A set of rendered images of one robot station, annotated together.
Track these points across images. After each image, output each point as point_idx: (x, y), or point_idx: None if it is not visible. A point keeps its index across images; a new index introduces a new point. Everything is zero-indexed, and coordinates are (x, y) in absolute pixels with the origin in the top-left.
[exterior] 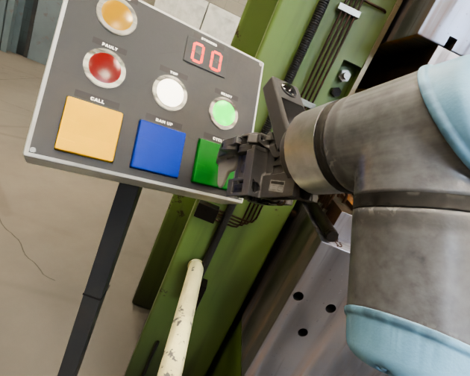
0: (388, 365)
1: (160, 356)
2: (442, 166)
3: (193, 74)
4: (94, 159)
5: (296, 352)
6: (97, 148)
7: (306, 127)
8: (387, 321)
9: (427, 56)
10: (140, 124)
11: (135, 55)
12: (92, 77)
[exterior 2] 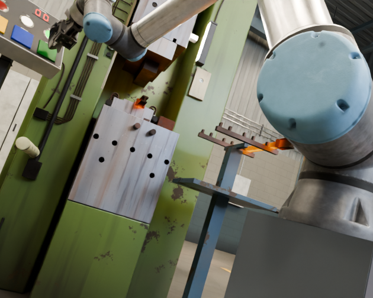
0: (87, 20)
1: (4, 232)
2: None
3: (36, 18)
4: None
5: (99, 174)
6: None
7: (74, 2)
8: (87, 14)
9: None
10: (15, 25)
11: (12, 5)
12: None
